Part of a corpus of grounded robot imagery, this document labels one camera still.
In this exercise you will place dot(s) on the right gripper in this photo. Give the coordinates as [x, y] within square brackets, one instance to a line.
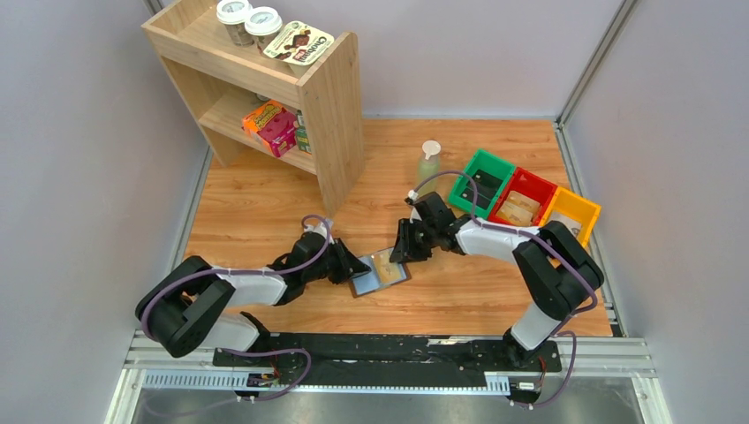
[414, 237]

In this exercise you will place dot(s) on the orange snack box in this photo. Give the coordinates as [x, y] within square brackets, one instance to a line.
[265, 122]

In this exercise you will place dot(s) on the white lidded cup right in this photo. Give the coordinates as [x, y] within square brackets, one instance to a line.
[264, 24]

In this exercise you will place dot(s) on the green plastic bin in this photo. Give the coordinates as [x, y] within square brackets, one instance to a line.
[461, 194]

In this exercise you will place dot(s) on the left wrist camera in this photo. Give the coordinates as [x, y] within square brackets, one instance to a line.
[321, 226]

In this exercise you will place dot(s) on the red plastic bin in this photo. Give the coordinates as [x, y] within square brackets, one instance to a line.
[531, 185]

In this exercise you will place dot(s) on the Chobani yogurt package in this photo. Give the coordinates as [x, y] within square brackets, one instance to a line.
[299, 44]

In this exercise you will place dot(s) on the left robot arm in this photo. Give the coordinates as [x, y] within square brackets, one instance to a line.
[185, 310]

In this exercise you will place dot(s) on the wooden shelf unit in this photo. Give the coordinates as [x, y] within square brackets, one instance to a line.
[220, 83]

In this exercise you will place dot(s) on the black card in green bin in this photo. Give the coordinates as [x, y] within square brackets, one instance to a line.
[488, 187]

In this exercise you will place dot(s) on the green soap bottle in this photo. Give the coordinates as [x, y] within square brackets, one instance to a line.
[428, 165]

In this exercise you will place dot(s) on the green box on shelf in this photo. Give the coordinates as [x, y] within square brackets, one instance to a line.
[301, 136]

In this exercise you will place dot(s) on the yellow plastic bin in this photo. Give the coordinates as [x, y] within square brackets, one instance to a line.
[579, 208]

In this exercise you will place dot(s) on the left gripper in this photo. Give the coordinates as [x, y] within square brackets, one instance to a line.
[340, 264]

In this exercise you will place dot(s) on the pink snack box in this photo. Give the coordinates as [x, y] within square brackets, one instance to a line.
[286, 142]

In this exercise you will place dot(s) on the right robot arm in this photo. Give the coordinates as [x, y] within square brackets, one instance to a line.
[559, 273]

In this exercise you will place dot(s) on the white lidded cup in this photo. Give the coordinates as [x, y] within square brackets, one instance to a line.
[264, 24]
[233, 14]

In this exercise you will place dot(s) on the silver card in yellow bin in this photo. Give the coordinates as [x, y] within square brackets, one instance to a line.
[571, 224]

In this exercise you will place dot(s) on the gold card in red bin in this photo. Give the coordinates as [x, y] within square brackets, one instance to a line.
[522, 201]

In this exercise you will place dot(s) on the brown leather card holder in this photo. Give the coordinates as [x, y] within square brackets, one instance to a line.
[367, 283]

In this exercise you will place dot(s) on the white lidded cup left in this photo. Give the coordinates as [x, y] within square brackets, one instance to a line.
[233, 14]

